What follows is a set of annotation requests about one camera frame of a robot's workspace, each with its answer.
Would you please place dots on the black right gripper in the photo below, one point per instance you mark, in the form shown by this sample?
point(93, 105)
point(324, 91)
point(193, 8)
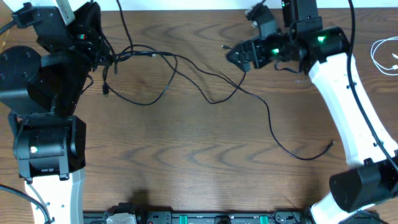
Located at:
point(254, 45)

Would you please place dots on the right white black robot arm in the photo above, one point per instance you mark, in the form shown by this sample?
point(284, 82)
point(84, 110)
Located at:
point(326, 56)

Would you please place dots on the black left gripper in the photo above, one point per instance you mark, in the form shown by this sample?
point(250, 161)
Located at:
point(94, 45)

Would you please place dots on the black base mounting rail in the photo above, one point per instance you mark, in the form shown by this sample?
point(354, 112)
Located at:
point(130, 213)

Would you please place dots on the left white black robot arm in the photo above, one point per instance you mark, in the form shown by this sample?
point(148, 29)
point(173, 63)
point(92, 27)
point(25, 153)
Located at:
point(42, 92)

